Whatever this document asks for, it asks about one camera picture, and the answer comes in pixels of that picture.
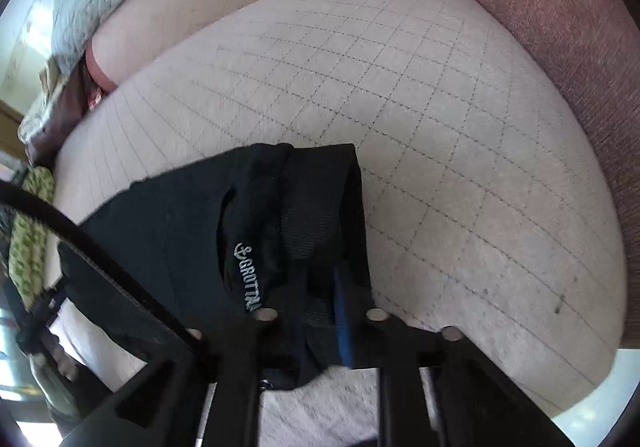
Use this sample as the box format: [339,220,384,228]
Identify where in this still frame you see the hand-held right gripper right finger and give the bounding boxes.
[331,266,576,447]

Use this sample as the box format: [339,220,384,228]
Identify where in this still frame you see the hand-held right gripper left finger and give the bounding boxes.
[65,308,282,447]

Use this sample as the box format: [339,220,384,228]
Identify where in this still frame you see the black pants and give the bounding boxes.
[0,142,375,390]

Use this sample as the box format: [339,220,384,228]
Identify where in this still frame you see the person's left hand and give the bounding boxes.
[46,331,85,382]

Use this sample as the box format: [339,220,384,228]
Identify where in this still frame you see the green patterned pillow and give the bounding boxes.
[7,166,57,309]

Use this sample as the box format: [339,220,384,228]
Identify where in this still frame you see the white quilted mattress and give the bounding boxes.
[47,0,627,447]

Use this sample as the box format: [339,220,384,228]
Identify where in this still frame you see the dark maroon cloth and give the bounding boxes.
[27,67,101,162]

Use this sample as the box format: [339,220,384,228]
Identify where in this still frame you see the beige patterned cloth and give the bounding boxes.
[17,58,68,144]

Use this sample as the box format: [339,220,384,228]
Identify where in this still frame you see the light pink sofa back cushion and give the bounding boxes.
[85,0,327,95]

